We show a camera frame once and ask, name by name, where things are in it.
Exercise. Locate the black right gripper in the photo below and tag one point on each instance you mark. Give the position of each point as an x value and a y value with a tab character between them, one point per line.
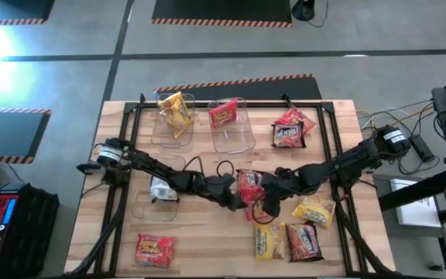
289	180

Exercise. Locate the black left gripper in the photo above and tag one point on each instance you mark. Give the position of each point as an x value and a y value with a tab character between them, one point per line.
215	190

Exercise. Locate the red spicy noodle pack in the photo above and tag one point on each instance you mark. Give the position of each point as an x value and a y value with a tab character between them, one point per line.
298	116
223	114
154	250
251	190

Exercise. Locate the dark red packet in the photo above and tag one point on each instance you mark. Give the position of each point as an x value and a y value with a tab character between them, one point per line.
304	242

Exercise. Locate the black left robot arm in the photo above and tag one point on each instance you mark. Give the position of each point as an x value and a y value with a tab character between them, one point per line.
157	170

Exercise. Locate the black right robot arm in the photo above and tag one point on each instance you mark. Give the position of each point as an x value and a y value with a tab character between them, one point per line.
343	166

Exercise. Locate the clear plastic bin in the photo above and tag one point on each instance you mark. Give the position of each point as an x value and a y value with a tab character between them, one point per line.
145	211
238	143
169	141

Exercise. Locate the black striped floor mat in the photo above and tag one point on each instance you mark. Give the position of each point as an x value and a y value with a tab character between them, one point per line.
223	11
14	9
6	133
265	91

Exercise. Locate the white paper sheet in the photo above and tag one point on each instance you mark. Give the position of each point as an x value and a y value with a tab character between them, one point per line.
416	211

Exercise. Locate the black desk beam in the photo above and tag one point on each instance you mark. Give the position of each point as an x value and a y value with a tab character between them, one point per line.
420	190

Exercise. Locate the black power brick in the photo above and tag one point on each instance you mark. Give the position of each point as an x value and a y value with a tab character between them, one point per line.
422	148

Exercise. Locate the small black floor object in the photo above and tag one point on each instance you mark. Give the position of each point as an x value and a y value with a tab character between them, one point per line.
436	267

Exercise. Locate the black stand base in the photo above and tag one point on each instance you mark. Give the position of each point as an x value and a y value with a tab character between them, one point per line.
303	9

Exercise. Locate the black plastic crate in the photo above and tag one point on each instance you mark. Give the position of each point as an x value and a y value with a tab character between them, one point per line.
33	228

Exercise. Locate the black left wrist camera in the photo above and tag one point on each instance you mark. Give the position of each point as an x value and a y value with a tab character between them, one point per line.
228	180

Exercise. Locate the black metal rig frame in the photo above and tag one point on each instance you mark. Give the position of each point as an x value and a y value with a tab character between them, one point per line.
269	104

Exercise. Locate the black table-edge mount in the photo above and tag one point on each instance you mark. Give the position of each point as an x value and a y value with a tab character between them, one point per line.
89	167

